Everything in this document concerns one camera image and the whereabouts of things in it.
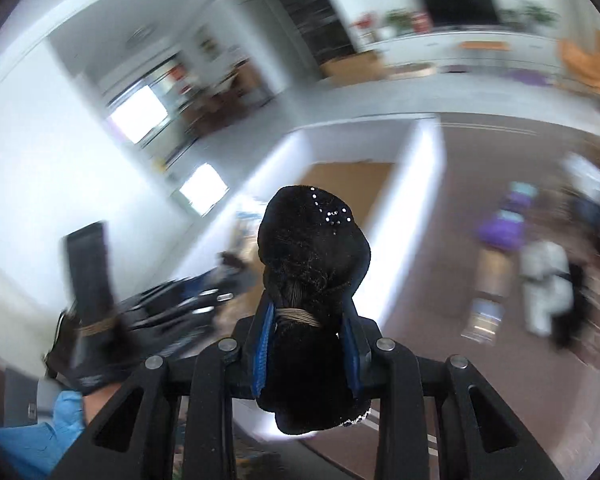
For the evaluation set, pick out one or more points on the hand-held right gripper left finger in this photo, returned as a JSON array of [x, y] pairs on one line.
[[261, 355]]

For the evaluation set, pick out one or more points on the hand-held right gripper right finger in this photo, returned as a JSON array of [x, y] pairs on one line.
[[352, 360]]

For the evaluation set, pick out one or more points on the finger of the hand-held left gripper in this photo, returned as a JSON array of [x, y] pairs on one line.
[[185, 327], [190, 287]]

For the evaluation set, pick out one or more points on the black velvet scrunchie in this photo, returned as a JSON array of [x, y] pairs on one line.
[[305, 260]]

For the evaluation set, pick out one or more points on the purple butterfly toy wand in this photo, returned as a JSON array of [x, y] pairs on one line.
[[505, 220]]

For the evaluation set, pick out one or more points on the clear plastic packet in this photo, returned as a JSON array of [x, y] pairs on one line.
[[487, 295]]

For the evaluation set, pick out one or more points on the dark wooden dining set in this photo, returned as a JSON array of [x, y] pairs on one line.
[[220, 100]]

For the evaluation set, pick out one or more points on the white object with black band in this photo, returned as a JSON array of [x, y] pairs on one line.
[[545, 280]]

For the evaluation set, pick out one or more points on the round ceiling light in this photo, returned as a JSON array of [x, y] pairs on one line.
[[141, 34]]

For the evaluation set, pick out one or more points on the brown cardboard box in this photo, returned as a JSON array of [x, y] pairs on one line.
[[352, 66]]

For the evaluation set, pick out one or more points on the dark display shelf cabinet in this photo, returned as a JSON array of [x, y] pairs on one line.
[[310, 10]]

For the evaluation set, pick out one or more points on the red flowers in vase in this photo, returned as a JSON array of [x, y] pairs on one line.
[[364, 25]]

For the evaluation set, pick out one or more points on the white television cabinet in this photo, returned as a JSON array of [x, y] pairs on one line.
[[460, 57]]

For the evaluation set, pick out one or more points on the purple floor mat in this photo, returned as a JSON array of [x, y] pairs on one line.
[[532, 78]]

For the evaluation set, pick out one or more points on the green potted plant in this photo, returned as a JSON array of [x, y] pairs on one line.
[[399, 20]]

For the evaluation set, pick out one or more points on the wooden bench with metal legs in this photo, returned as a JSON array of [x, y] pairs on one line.
[[482, 46]]

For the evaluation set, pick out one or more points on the red gift bag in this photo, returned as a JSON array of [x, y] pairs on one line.
[[420, 21]]

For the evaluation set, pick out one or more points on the black flat television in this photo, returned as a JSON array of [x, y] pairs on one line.
[[457, 5]]

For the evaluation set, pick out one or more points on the orange shell chair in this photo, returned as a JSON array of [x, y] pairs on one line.
[[587, 62]]

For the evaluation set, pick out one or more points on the large leafy potted plant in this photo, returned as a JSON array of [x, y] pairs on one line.
[[532, 15]]

